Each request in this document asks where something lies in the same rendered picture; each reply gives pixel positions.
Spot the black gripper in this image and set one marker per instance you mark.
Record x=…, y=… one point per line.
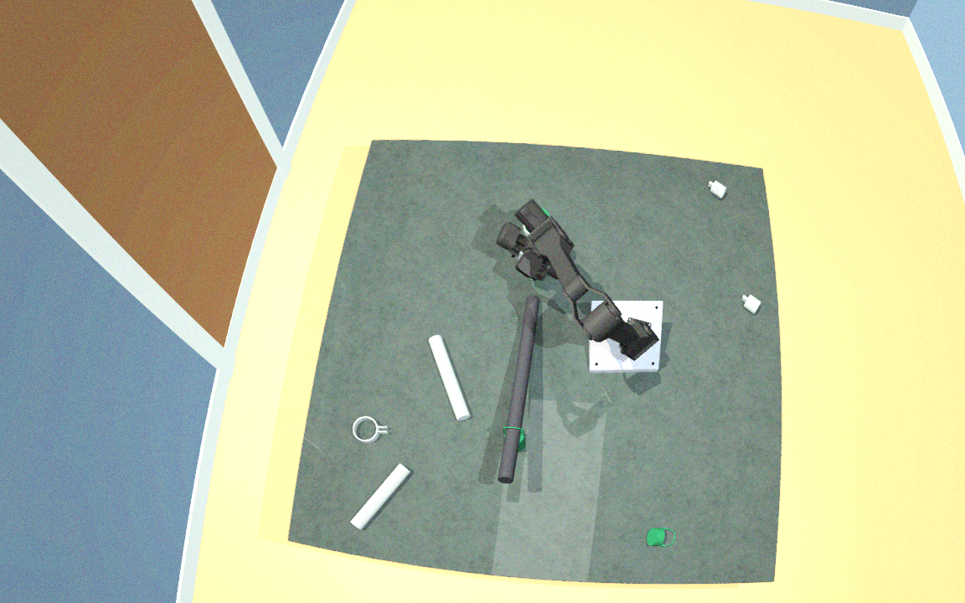
x=511, y=239

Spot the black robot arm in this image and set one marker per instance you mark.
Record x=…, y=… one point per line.
x=549, y=242

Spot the grey metal pipe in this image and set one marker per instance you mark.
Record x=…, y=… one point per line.
x=518, y=396

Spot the green cylinder with loop on top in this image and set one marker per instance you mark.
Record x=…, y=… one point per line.
x=522, y=440

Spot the white faceted cup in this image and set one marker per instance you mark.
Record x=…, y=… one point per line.
x=521, y=252

